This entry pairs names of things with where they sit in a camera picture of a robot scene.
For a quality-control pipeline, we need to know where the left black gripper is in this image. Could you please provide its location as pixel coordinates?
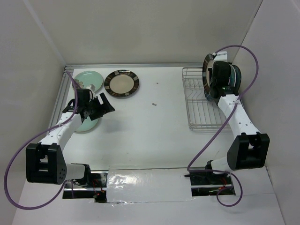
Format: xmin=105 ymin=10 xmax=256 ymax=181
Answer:
xmin=85 ymin=92 xmax=115 ymax=121

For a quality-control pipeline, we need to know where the dark teal plate front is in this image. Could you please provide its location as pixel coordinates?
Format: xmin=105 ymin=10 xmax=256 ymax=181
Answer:
xmin=233 ymin=65 xmax=242 ymax=90

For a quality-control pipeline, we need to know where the black rim beige plate front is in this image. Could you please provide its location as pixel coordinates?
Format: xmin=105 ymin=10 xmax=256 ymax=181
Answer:
xmin=202 ymin=53 xmax=216 ymax=102

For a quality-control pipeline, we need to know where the black rim beige plate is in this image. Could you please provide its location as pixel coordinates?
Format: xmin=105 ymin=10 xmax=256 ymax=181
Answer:
xmin=104 ymin=70 xmax=140 ymax=98
xmin=202 ymin=53 xmax=216 ymax=102

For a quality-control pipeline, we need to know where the red teal plate front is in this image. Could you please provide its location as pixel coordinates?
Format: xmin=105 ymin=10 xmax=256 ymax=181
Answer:
xmin=229 ymin=64 xmax=237 ymax=88

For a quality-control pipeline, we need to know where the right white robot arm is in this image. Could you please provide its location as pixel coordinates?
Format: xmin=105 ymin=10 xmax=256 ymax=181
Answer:
xmin=204 ymin=61 xmax=270 ymax=184

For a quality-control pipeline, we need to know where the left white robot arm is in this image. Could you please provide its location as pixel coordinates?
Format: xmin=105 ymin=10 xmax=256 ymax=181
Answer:
xmin=26 ymin=89 xmax=115 ymax=187

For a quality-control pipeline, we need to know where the mint floral plate front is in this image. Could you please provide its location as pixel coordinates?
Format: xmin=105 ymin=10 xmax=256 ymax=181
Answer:
xmin=75 ymin=117 xmax=99 ymax=133

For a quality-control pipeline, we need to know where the mint floral plate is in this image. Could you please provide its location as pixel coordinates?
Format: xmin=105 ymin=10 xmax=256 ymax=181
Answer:
xmin=75 ymin=117 xmax=99 ymax=133
xmin=74 ymin=71 xmax=104 ymax=93

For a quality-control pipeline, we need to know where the black rim beige plate back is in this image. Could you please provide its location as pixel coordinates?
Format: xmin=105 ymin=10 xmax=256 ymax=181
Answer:
xmin=104 ymin=70 xmax=140 ymax=98

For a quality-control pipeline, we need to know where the mint floral plate back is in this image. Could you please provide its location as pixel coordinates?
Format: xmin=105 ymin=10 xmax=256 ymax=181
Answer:
xmin=74 ymin=71 xmax=104 ymax=93

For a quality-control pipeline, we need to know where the white tape sheet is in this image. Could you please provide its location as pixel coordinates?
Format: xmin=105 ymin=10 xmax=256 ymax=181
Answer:
xmin=106 ymin=169 xmax=193 ymax=203

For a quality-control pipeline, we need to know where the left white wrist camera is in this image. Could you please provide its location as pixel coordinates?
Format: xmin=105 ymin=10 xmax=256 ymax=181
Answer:
xmin=86 ymin=84 xmax=97 ymax=101

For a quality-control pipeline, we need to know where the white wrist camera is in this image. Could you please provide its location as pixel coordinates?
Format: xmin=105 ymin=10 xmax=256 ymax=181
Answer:
xmin=212 ymin=51 xmax=227 ymax=62
xmin=86 ymin=84 xmax=97 ymax=101

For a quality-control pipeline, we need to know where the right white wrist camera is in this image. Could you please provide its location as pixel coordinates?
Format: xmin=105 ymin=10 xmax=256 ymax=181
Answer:
xmin=212 ymin=51 xmax=227 ymax=62

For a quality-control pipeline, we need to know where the metal wire dish rack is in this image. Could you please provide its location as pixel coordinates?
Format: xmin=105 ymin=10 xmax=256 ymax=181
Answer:
xmin=182 ymin=67 xmax=226 ymax=133

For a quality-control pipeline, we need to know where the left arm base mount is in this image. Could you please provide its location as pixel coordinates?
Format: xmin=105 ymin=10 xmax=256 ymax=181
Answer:
xmin=62 ymin=171 xmax=108 ymax=203

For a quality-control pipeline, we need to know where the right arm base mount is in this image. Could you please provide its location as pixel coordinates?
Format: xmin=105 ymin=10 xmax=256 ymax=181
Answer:
xmin=184 ymin=172 xmax=235 ymax=196

